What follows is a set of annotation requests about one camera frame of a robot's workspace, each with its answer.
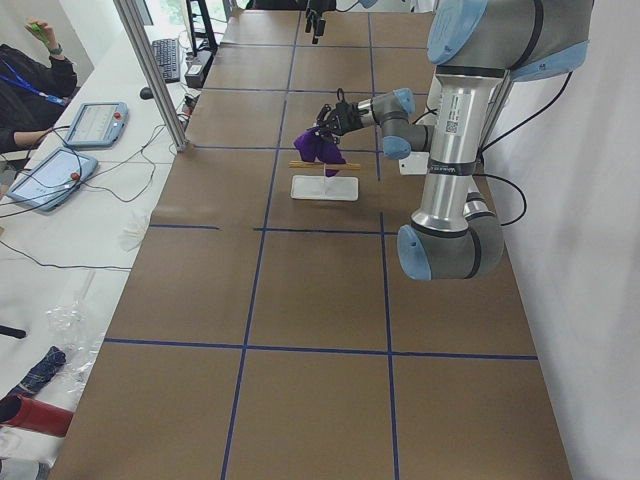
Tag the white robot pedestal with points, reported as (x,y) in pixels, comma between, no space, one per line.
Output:
(415,164)

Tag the blue teach pendant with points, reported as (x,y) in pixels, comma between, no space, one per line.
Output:
(53,180)
(97,125)

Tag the black computer mouse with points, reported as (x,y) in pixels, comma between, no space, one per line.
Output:
(146,93)

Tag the white rack with wooden bars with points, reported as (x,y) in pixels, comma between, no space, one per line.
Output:
(322,187)

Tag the near blue teach pendant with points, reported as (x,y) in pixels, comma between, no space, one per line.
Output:
(53,180)

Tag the aluminium frame post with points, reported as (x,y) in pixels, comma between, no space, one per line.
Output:
(134,27)

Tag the black power box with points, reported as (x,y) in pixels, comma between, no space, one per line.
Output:
(197,69)

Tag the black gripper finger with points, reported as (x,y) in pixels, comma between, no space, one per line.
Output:
(326,116)
(315,25)
(328,135)

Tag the seated person in black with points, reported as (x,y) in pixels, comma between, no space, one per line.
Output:
(33,96)

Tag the dark blue folded umbrella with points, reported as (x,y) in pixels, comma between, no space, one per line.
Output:
(41,374)

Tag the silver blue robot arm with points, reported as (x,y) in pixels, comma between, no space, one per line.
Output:
(473,46)

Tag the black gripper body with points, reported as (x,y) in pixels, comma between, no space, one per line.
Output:
(347,116)
(313,15)

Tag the white crumpled tissue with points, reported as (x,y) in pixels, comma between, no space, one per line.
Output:
(134,231)

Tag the purple towel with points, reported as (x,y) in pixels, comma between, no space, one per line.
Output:
(311,146)

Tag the far blue teach pendant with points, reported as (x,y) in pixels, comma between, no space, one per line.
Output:
(97,125)

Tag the crumpled clear plastic wrap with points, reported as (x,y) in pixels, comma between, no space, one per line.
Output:
(73,334)

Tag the red cylinder bottle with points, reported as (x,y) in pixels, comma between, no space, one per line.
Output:
(33,415)

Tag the black keyboard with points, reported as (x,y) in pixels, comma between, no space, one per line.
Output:
(167,56)

